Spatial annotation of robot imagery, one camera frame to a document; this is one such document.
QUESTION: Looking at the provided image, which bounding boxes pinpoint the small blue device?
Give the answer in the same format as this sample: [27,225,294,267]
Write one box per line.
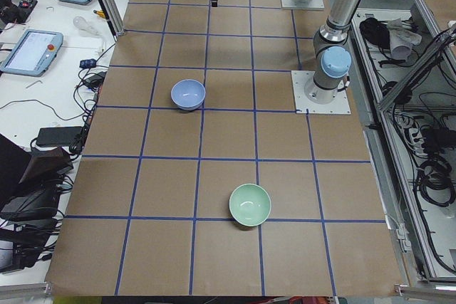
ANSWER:
[79,58,97,70]

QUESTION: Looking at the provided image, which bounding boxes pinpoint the clear plastic bottle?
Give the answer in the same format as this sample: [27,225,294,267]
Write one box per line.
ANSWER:
[73,16,101,36]

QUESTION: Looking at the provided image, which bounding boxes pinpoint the white crumpled cloth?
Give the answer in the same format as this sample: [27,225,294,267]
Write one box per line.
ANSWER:
[386,19,422,61]

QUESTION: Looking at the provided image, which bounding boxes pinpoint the brass yellow tool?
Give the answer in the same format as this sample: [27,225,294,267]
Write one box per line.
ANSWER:
[93,10,106,19]

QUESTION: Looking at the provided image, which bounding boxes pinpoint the near blue teach pendant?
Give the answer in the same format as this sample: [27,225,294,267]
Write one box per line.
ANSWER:
[1,29,63,77]

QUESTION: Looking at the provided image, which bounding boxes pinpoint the blue ceramic bowl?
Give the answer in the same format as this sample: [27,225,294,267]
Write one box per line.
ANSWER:
[170,79,206,111]

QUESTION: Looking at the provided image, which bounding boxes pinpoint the coiled black cables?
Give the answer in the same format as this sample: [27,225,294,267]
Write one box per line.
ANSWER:
[415,156,453,207]

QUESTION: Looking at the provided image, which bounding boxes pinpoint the green ceramic bowl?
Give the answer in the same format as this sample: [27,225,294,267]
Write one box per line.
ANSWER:
[229,184,272,227]

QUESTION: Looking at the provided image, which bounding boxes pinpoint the black flat box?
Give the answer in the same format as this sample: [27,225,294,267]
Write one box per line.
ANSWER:
[36,126,83,147]

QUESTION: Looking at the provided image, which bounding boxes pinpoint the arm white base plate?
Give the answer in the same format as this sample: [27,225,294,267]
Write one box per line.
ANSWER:
[281,0,325,11]
[291,70,351,115]

